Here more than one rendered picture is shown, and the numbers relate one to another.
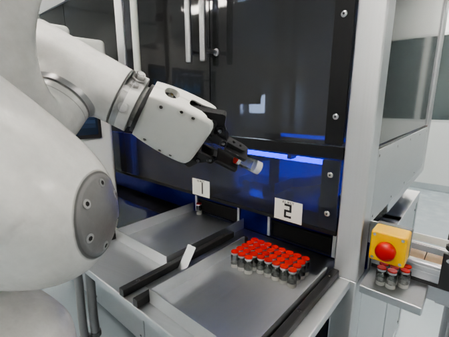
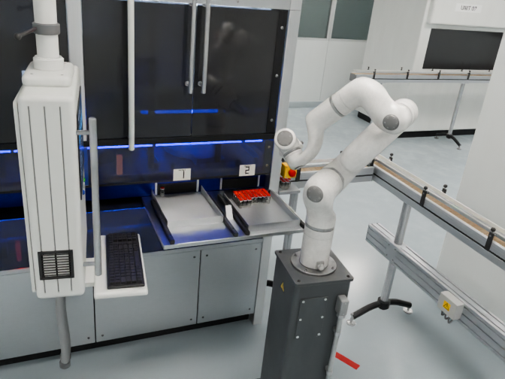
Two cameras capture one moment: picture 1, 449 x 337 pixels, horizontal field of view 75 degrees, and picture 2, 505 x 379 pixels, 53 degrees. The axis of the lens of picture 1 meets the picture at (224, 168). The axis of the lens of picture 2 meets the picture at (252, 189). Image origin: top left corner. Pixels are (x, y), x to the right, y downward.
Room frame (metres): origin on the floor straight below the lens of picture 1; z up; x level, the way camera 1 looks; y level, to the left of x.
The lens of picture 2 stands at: (-0.26, 1.96, 1.98)
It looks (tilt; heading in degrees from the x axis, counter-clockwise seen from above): 24 degrees down; 295
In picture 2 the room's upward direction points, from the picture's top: 6 degrees clockwise
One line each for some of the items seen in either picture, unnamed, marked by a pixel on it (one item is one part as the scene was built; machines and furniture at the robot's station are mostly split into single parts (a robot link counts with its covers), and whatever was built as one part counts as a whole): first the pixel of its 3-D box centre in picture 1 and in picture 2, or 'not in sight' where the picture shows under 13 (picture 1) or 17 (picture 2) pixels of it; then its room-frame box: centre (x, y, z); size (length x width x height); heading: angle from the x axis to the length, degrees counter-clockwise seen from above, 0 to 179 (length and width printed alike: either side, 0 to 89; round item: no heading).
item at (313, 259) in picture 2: not in sight; (316, 244); (0.23, 0.21, 0.95); 0.19 x 0.19 x 0.18
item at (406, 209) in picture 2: not in sight; (394, 256); (0.02, -0.80, 0.46); 0.09 x 0.09 x 0.77; 49
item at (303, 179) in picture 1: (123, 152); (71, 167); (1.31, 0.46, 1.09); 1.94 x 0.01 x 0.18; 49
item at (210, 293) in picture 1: (243, 284); (260, 209); (0.61, -0.04, 0.90); 0.34 x 0.26 x 0.04; 139
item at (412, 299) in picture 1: (394, 285); (284, 187); (0.64, -0.42, 0.87); 0.14 x 0.13 x 0.02; 139
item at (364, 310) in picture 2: not in sight; (382, 308); (0.02, -0.80, 0.07); 0.50 x 0.08 x 0.14; 49
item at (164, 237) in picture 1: (182, 228); (185, 205); (0.91, 0.14, 0.90); 0.34 x 0.26 x 0.04; 139
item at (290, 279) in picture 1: (264, 265); (253, 200); (0.67, -0.10, 0.91); 0.18 x 0.02 x 0.05; 49
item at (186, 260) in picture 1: (172, 266); (232, 217); (0.66, 0.13, 0.91); 0.14 x 0.03 x 0.06; 139
